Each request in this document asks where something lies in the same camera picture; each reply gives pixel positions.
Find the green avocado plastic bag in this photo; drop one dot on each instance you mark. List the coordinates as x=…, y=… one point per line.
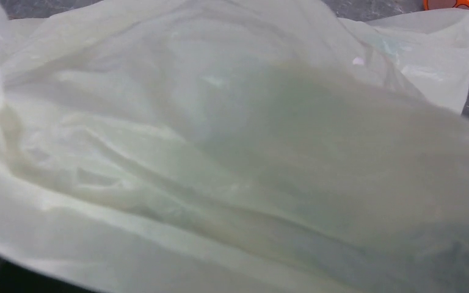
x=236, y=146

